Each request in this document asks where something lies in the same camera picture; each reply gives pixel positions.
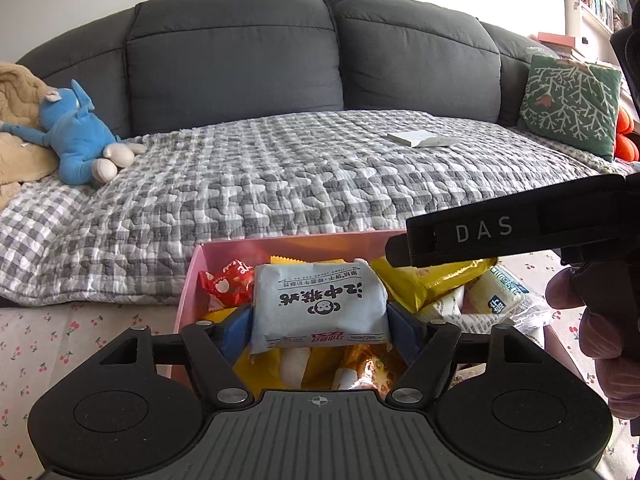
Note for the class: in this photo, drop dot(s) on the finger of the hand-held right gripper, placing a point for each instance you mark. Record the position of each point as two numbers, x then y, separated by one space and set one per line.
420 245

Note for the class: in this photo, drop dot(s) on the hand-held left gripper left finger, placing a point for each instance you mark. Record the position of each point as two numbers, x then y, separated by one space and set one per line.
239 332

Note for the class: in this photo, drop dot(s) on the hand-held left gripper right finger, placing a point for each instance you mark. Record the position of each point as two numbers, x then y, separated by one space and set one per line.
402 330

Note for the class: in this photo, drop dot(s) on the large yellow snack packet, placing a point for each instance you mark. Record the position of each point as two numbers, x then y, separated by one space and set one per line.
262 367
415 280

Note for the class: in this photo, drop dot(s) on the red candy packet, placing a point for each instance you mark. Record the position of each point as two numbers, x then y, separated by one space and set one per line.
225 285

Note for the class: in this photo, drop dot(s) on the white orange snack packet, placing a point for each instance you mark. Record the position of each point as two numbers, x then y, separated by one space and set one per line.
367 367

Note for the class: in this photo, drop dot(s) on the pink cardboard box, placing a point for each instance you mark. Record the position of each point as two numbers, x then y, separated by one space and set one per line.
192 300

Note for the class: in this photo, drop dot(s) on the pale grey snack packet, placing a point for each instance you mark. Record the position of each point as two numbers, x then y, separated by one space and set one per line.
320 305

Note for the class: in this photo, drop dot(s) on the clear bread packet blue label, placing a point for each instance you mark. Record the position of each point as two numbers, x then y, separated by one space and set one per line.
495 300

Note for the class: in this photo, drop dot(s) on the gold snack packet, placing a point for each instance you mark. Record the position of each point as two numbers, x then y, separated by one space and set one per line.
300 260

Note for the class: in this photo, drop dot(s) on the person's right hand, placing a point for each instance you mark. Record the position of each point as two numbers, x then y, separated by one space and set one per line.
610 360

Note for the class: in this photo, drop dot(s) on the orange plush toy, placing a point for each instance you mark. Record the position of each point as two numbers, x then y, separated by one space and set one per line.
627 145

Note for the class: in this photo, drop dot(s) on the white booklet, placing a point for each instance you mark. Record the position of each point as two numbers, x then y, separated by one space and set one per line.
422 138

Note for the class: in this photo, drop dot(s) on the green branch-print cushion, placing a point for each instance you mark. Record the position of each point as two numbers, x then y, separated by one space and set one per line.
570 105

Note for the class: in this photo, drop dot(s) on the grey checked blanket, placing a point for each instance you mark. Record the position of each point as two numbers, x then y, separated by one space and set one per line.
300 175

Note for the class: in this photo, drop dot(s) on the stack of books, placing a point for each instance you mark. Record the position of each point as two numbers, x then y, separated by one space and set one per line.
555 40

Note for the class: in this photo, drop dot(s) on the cherry print tablecloth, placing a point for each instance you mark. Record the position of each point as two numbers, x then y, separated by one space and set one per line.
30 350

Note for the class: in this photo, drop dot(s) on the blue plush toy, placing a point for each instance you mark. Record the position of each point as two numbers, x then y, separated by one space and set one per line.
80 135

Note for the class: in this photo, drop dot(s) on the dark grey sofa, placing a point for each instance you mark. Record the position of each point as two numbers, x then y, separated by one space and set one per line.
225 60

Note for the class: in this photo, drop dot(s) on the beige quilted blanket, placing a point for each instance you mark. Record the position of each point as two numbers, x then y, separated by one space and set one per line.
20 160

